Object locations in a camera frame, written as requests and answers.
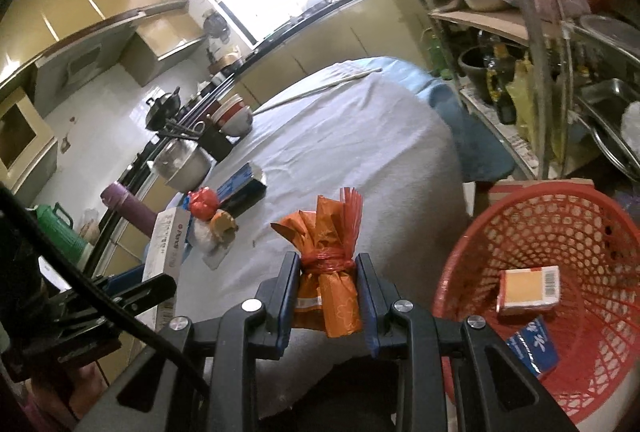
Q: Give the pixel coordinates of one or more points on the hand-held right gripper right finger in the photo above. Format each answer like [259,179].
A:
[367,307]

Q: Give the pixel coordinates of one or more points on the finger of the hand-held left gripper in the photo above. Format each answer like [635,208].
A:
[85,337]
[142,288]

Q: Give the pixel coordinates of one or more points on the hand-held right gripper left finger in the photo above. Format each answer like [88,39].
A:
[288,297]

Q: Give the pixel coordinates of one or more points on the orange wrapper bundle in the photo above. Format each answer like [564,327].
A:
[335,307]

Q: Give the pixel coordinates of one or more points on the white long carton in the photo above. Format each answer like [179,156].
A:
[167,242]

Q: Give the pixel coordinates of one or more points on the red plastic bag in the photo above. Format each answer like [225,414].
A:
[202,203]

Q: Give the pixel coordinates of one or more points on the red plastic basket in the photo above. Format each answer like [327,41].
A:
[575,222]

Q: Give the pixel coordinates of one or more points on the green plastic jug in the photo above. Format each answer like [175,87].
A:
[60,229]

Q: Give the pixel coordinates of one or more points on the white bag with food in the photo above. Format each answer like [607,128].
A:
[207,242]

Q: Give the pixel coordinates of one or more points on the purple bottle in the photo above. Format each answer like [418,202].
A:
[130,208]

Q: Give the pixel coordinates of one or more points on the brown crumpled wrapper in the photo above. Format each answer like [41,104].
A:
[223,224]

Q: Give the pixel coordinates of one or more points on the blue long carton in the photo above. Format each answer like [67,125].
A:
[240,184]

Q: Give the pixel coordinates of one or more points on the metal cooking pot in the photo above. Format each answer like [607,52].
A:
[182,164]

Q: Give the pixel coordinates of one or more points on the grey tablecloth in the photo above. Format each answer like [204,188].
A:
[350,152]

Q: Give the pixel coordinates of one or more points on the beige cardboard box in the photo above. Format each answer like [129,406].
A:
[525,289]

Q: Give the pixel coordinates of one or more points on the black container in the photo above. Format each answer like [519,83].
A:
[215,144]

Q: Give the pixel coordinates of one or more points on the blue printed packet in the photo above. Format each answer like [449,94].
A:
[532,347]

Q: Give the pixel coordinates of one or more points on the white red-rimmed bowl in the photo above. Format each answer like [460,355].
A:
[230,104]
[236,124]

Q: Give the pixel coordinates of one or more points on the black wok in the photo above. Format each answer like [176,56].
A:
[162,108]

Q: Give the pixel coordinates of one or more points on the blue cloth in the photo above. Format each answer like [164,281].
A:
[480,147]

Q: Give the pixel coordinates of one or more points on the long white stick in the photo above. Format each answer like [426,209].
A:
[320,88]

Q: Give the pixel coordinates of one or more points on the range hood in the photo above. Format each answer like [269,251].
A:
[82,64]

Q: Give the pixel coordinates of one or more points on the dark oil bottle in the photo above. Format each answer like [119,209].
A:
[502,97]

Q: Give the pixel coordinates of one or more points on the yellow plastic bag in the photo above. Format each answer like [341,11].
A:
[524,107]

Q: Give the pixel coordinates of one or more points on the green plastic bottle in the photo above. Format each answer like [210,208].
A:
[438,54]

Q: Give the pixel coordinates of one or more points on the dark round pot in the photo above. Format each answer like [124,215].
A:
[475,67]

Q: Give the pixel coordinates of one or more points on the small electric fan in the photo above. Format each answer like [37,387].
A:
[216,26]

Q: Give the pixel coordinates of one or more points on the metal kitchen rack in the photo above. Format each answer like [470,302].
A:
[537,62]

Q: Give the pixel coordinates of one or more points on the metal tray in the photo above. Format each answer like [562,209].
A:
[607,97]

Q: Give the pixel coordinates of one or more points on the white plastic bag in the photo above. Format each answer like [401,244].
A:
[631,122]

